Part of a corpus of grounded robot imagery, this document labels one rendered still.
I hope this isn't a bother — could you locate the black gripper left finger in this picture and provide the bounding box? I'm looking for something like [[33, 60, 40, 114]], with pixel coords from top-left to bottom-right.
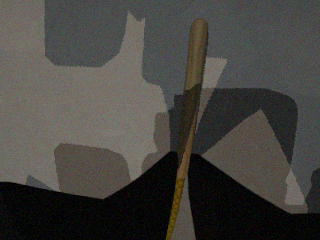
[[0, 152, 179, 240]]

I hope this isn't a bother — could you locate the wooden stick with yellow string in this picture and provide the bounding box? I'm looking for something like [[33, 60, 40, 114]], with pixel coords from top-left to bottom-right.
[[165, 17, 208, 240]]

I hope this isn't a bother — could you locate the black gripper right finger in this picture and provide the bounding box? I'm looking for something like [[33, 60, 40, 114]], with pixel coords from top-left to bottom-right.
[[187, 153, 320, 240]]

